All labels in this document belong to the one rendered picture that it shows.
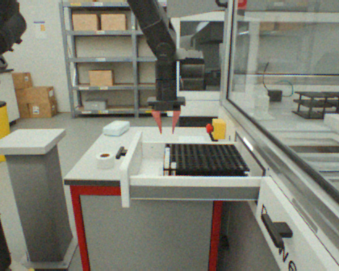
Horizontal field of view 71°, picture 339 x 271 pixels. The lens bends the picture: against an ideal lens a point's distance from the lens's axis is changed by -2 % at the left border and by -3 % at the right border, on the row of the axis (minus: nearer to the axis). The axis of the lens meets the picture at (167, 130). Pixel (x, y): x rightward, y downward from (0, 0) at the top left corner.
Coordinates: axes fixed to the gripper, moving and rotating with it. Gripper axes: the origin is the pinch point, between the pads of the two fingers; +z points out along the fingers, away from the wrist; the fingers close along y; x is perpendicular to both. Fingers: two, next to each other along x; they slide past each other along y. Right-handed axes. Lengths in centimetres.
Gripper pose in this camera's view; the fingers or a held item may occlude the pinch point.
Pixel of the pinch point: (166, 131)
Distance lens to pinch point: 68.5
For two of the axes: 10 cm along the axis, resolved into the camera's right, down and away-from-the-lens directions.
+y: -10.0, 0.1, 0.3
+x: -0.3, 3.3, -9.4
